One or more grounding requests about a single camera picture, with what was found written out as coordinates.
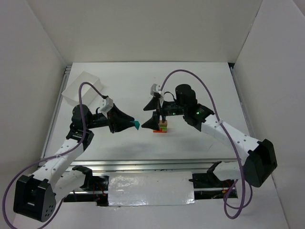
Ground red rectangular wood block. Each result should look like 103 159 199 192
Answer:
153 129 167 133

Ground teal triangular wood block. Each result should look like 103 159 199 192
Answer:
132 121 140 130

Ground white plastic bin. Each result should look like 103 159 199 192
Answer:
61 71 105 108

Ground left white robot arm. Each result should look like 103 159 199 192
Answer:
13 104 140 222

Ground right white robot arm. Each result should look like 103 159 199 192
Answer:
142 84 277 187

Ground shiny white tape sheet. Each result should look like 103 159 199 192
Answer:
108 171 195 207

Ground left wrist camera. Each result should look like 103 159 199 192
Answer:
98 97 113 117

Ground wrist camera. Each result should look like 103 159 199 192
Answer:
150 83 164 106
98 97 113 117

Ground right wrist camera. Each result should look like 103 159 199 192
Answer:
150 83 164 106

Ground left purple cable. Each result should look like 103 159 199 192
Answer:
2 82 108 226

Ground purple cable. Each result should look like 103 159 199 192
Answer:
2 82 108 226
160 70 253 219

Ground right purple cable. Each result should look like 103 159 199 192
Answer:
160 70 253 219

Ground aluminium rail frame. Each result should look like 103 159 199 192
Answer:
35 62 266 173

